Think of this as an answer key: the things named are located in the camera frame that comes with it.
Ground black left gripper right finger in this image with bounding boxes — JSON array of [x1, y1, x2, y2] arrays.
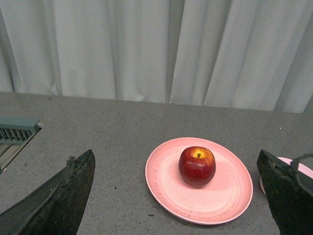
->
[[257, 149, 313, 235]]

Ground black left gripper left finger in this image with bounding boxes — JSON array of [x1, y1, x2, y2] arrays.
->
[[0, 150, 95, 235]]

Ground red apple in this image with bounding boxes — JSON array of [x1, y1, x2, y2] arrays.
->
[[178, 146, 217, 188]]

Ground pink bowl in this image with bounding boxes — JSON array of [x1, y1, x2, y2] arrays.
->
[[260, 157, 313, 195]]

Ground pink plate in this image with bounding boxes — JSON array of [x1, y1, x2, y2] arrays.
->
[[145, 138, 253, 225]]

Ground grey-green dish rack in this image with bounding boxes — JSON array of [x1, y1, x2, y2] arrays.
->
[[0, 116, 43, 172]]

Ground white curtain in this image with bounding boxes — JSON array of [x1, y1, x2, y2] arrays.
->
[[0, 0, 313, 114]]

